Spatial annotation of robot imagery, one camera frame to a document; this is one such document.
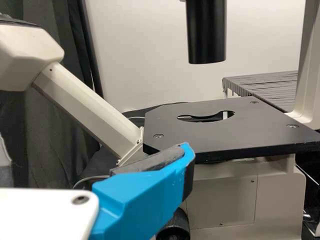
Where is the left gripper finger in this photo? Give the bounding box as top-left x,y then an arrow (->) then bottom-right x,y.
89,141 -> 197,240

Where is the cream microscope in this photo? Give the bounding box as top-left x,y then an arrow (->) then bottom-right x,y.
0,0 -> 320,240

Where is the black platform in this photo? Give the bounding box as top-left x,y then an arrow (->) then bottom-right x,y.
221,70 -> 300,114

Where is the grey cable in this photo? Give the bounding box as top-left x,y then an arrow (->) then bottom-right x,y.
72,174 -> 111,190

